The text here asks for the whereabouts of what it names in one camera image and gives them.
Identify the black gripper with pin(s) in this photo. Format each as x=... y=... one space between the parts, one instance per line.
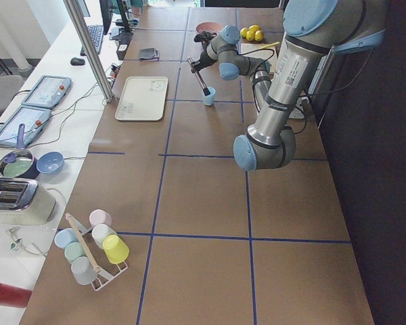
x=199 y=80

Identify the aluminium frame post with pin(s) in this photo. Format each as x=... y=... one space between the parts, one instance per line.
x=78 y=20

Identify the white cup on rack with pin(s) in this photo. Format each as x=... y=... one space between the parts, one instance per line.
x=100 y=232

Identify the blue teach pendant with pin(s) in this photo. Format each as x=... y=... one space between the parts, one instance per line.
x=48 y=92
x=34 y=120

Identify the cream bear serving tray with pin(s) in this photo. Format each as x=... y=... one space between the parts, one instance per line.
x=142 y=99

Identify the pink bowl of ice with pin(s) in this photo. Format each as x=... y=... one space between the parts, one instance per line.
x=210 y=27

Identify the blue bowl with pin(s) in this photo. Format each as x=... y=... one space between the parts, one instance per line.
x=51 y=162

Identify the grey cup on rack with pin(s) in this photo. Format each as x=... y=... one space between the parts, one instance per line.
x=83 y=271

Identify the black keyboard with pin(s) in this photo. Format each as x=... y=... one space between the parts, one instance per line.
x=96 y=32

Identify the light blue plastic cup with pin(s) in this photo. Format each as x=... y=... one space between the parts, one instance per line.
x=208 y=96

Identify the white wire cup rack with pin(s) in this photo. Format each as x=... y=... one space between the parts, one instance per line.
x=106 y=272

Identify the blue saucepan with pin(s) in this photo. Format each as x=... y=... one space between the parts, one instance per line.
x=21 y=162

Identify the red bottle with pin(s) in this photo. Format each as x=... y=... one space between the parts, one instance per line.
x=13 y=296

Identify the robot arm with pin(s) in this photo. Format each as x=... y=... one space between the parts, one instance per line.
x=312 y=29

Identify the yellow cup on rack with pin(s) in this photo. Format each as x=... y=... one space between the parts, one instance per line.
x=115 y=249

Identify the folded grey cloth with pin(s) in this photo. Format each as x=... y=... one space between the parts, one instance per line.
x=148 y=54

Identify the black computer mouse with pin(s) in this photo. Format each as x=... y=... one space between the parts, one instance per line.
x=77 y=61

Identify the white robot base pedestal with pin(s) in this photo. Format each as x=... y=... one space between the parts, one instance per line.
x=299 y=111

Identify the whole yellow lemon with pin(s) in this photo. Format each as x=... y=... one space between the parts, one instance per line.
x=254 y=28
x=250 y=35
x=243 y=32
x=258 y=36

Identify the green cup on rack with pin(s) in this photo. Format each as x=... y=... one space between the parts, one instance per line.
x=73 y=251

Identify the wooden cutting board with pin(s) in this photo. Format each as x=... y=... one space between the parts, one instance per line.
x=253 y=51

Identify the silver toaster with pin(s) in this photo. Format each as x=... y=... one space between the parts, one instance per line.
x=24 y=202

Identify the blue cup on rack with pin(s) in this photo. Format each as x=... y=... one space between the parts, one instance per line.
x=65 y=237

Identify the yellow-green plastic knife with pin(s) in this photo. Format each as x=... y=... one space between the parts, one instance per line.
x=269 y=46

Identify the pink cup on rack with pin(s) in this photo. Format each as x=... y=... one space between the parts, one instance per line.
x=99 y=216

